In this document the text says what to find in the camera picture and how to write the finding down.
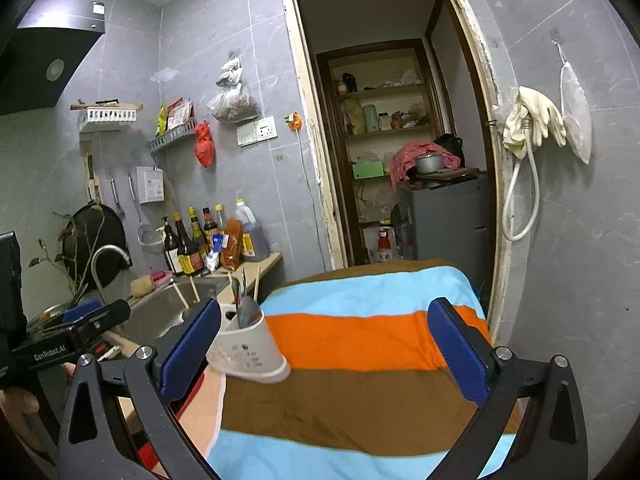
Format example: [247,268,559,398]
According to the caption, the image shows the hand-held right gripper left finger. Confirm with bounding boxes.
[56,297,223,480]

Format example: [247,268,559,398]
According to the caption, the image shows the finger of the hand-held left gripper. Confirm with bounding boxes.
[30,300,103,336]
[65,300,132,346]

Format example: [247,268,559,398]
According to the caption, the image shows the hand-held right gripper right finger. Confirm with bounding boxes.
[427,297,590,480]

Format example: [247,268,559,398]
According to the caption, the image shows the flat-handled steel spoon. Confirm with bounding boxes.
[237,294,262,330]

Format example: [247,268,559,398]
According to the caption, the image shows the white plastic utensil holder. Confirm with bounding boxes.
[206,302,292,385]

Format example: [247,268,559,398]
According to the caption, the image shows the person's left hand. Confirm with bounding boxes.
[0,387,42,429]

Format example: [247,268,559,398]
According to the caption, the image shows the steel sink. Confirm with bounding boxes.
[112,280,231,346]

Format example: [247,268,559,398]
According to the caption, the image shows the chrome faucet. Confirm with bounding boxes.
[90,245,132,306]

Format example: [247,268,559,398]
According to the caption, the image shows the dried plant branch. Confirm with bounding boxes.
[27,210,108,306]

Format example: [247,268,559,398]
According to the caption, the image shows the peach and red cloth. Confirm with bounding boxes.
[137,367,227,478]

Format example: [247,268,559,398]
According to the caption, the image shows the black wok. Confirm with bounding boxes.
[62,201,128,286]

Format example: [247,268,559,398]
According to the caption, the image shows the soy sauce bottle yellow label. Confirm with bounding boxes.
[172,212,201,276]

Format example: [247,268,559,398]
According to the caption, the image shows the blue white packet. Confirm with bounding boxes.
[205,234,225,273]

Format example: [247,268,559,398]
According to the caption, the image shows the metal strainer ladle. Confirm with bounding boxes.
[127,172,165,256]

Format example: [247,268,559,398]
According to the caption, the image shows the dark pump bottle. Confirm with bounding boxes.
[161,216,183,275]

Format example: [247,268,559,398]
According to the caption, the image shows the orange seasoning packet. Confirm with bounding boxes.
[220,220,246,272]

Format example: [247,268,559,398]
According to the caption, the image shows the dark sauce bottle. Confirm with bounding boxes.
[202,207,218,246]
[187,206,211,271]

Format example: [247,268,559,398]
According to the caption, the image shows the hanging metal utensil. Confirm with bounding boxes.
[110,177,125,218]

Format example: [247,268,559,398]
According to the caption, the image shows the large oil jug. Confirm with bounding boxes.
[232,199,270,262]

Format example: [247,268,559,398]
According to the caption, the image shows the striped blue orange brown cloth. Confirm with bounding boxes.
[205,259,526,480]

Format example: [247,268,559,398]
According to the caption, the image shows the hanging kitchen knife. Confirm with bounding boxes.
[85,152,98,201]

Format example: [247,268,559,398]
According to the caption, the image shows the grey cabinet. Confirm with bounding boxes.
[400,172,493,291]

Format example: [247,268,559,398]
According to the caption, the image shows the wooden board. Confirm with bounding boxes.
[410,167,480,183]

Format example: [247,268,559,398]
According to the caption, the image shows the metal cooking pot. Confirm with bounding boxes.
[414,154,445,175]

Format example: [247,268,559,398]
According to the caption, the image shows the red plastic bag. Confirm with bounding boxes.
[194,121,215,168]

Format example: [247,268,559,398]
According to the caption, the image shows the green box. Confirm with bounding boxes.
[352,161,385,180]

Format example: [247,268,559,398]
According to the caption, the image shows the black bag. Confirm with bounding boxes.
[432,132,466,163]

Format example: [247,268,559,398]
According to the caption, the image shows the red snack packet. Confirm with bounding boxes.
[166,97,195,131]

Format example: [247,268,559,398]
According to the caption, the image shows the wooden shelf unit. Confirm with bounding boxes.
[315,40,443,266]

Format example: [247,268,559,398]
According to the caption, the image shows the clear bag of dried goods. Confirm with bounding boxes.
[206,85,262,123]

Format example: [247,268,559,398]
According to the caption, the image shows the cream rubber gloves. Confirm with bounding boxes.
[492,86,568,160]

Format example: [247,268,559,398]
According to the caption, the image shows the black range hood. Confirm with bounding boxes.
[0,0,107,116]

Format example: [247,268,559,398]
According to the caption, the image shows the white plastic bag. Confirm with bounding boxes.
[216,52,246,88]

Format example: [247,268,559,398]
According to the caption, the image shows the white mesh bag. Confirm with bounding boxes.
[559,42,592,165]

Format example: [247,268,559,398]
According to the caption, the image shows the white wall-mounted box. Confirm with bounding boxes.
[137,166,166,205]

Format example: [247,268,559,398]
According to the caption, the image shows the white hose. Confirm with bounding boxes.
[501,130,541,242]

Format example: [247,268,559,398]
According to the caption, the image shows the metal wall shelf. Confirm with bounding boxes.
[147,119,197,155]

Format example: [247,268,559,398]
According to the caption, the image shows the white wall basket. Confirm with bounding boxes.
[77,106,137,133]

